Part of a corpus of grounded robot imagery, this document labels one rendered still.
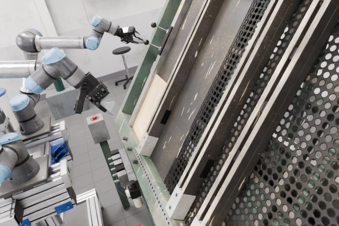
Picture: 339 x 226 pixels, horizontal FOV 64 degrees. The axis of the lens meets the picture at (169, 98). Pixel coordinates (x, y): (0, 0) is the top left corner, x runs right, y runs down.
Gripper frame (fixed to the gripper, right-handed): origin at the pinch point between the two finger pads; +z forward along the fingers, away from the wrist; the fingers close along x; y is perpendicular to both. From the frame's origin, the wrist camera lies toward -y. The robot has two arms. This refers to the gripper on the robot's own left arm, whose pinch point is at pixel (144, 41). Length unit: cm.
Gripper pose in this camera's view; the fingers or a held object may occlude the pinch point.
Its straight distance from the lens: 188.0
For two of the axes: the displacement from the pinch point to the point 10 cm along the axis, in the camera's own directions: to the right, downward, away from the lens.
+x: -1.8, 9.4, -2.9
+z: 8.3, 3.0, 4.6
